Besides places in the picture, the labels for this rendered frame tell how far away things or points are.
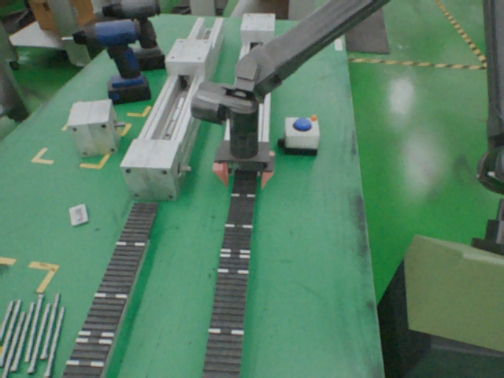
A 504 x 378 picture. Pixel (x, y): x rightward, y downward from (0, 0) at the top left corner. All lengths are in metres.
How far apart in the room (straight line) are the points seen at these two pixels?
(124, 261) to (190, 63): 0.59
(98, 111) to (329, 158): 0.57
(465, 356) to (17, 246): 0.80
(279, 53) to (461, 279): 0.43
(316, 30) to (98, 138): 0.55
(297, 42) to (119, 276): 0.49
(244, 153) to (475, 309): 0.43
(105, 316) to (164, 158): 0.31
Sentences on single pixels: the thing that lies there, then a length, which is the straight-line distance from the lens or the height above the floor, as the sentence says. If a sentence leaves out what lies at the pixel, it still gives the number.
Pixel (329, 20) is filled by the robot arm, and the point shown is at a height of 1.11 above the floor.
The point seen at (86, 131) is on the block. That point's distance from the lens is 0.88.
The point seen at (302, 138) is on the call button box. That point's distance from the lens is 0.82.
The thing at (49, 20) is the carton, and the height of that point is 0.31.
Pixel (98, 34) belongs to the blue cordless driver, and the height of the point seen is 0.98.
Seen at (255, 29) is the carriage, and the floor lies 0.90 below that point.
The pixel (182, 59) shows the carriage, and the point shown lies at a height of 0.90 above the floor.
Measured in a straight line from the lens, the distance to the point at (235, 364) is 0.52.
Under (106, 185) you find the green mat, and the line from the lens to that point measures 0.83.
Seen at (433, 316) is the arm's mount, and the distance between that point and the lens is 0.59.
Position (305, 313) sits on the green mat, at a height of 0.78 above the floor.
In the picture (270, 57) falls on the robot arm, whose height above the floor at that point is 1.06.
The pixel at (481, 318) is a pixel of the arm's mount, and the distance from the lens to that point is 0.59.
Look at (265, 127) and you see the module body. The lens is 0.79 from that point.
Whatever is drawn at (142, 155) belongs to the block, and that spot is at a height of 0.87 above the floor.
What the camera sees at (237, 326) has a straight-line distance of 0.54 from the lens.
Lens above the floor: 1.31
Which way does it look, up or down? 44 degrees down
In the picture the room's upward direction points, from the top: straight up
